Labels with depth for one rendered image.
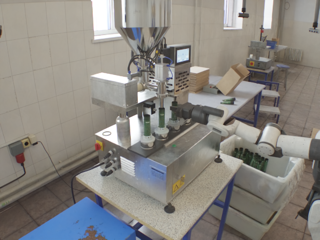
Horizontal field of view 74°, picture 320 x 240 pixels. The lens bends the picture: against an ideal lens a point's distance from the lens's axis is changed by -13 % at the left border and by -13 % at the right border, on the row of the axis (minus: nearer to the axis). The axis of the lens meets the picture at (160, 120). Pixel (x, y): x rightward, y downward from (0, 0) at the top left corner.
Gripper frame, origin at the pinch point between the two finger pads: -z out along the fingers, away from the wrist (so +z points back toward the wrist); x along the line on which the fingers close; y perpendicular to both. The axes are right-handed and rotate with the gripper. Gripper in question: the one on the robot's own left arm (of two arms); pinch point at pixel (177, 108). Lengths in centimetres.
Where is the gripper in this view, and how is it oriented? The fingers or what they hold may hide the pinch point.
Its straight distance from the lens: 124.9
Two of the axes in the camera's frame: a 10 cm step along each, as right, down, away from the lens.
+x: -6.1, 3.3, -7.2
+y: 0.0, 9.1, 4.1
